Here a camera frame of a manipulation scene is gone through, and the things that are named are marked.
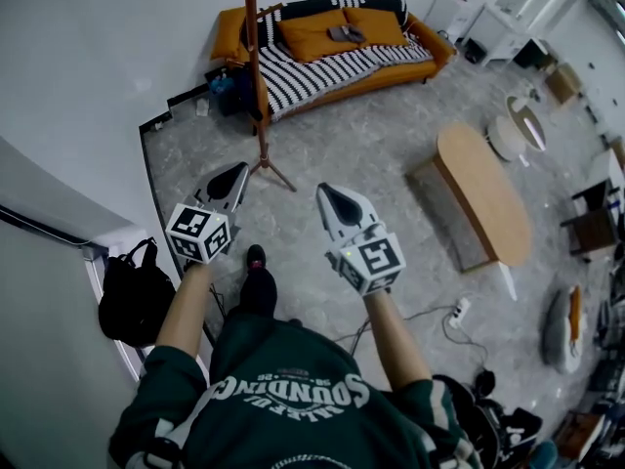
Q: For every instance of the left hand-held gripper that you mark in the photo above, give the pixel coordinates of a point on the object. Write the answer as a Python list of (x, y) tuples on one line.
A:
[(197, 235)]

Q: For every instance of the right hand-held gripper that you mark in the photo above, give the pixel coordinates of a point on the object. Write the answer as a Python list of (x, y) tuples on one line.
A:
[(371, 262)]

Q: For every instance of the brown wooden coat stand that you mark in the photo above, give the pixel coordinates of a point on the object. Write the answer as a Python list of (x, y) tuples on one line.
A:
[(254, 56)]

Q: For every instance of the person's left forearm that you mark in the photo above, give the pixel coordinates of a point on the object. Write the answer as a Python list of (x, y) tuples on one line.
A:
[(183, 311)]

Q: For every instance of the person's right forearm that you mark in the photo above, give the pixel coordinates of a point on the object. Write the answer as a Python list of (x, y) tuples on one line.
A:
[(395, 340)]

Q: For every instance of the person's black shoe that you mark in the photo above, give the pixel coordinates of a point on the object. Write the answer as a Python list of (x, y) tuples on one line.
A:
[(256, 256)]

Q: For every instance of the person's black trouser leg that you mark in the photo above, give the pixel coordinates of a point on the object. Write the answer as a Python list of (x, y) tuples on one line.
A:
[(258, 293)]

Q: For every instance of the black backpack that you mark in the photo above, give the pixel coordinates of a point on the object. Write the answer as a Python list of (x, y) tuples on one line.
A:
[(134, 296)]

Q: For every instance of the white power strip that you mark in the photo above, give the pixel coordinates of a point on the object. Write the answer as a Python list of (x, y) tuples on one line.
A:
[(459, 313)]

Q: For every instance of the oval wooden coffee table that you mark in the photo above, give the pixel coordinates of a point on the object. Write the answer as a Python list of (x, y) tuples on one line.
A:
[(483, 198)]

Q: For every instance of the black crate with blue bottles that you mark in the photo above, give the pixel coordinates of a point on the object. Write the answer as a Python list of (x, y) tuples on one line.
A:
[(229, 88)]

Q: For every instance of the person's green sweatshirt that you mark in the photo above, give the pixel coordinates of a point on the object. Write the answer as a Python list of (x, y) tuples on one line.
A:
[(273, 408)]

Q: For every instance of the white round stool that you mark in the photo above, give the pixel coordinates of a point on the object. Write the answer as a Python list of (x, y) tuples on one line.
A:
[(505, 137)]

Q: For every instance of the orange sofa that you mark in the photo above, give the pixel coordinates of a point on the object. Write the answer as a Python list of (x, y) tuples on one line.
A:
[(415, 73)]

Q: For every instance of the black white striped blanket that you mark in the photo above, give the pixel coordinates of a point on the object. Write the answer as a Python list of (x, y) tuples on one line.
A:
[(317, 71)]

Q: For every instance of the pile of black shoes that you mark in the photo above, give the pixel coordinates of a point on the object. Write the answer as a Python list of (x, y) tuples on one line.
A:
[(493, 418)]

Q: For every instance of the grey and orange floor cushion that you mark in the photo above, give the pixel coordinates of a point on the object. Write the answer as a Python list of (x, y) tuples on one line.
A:
[(561, 330)]

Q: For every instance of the round white side table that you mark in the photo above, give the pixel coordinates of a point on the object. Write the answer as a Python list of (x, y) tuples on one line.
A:
[(527, 122)]

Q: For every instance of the dark wooden chair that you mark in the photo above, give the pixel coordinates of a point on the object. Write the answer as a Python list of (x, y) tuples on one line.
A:
[(593, 223)]

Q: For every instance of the grey folded cloth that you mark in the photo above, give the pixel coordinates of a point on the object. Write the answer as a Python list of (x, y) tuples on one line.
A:
[(346, 33)]

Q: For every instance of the light wooden box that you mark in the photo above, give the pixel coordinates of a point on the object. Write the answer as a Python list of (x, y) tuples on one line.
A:
[(562, 83)]

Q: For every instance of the white desk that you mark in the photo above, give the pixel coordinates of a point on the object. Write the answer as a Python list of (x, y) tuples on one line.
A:
[(495, 29)]

